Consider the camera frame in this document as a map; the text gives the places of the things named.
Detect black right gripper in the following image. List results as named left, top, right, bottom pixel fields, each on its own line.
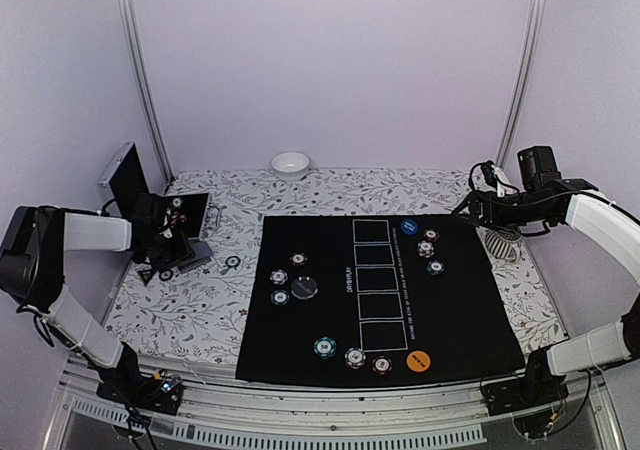
left=453, top=190, right=552, bottom=235

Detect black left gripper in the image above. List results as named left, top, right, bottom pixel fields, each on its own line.
left=142, top=229, right=196, bottom=273

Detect grey playing card deck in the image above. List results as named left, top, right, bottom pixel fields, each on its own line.
left=178, top=239, right=212, bottom=273

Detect blue small blind button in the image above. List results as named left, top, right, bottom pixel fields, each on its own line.
left=400, top=218, right=419, bottom=235

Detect green chips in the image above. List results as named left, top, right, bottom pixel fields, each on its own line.
left=313, top=336, right=337, bottom=359
left=270, top=289, right=290, bottom=306
left=426, top=260, right=445, bottom=276

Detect blue peach chips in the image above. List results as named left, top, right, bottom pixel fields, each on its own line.
left=270, top=269, right=289, bottom=286

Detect red white poker chips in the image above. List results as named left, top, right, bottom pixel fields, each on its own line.
left=290, top=252, right=308, bottom=267

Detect black dealer button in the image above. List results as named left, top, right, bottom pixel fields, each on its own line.
left=290, top=276, right=318, bottom=301

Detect orange big blind button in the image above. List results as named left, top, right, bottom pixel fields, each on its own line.
left=406, top=350, right=431, bottom=373

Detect blue peach poker chip stack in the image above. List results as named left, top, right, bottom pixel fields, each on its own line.
left=344, top=347, right=366, bottom=369

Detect green poker chip stack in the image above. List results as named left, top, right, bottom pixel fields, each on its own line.
left=225, top=256, right=241, bottom=269

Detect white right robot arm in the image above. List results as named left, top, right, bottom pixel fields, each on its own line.
left=453, top=146, right=639, bottom=406

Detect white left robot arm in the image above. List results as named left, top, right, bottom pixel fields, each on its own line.
left=1, top=193, right=194, bottom=404

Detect black triangular marker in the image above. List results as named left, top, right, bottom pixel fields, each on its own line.
left=138, top=271, right=155, bottom=286

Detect aluminium poker case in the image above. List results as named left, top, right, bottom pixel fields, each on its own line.
left=98, top=142, right=224, bottom=244

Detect white ceramic bowl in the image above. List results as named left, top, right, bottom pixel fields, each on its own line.
left=271, top=152, right=311, bottom=181

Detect black poker play mat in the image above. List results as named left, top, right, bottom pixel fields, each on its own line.
left=235, top=215, right=525, bottom=388

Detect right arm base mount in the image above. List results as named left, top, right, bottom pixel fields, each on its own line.
left=479, top=376, right=569, bottom=440

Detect left aluminium frame post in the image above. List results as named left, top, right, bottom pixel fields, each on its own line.
left=117, top=0, right=175, bottom=186

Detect aluminium frame post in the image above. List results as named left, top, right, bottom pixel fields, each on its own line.
left=117, top=0, right=175, bottom=186
left=496, top=0, right=546, bottom=168

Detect front aluminium rail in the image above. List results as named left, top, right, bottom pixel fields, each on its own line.
left=43, top=357, right=626, bottom=449

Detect right aluminium frame post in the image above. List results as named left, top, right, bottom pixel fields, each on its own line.
left=496, top=0, right=546, bottom=168

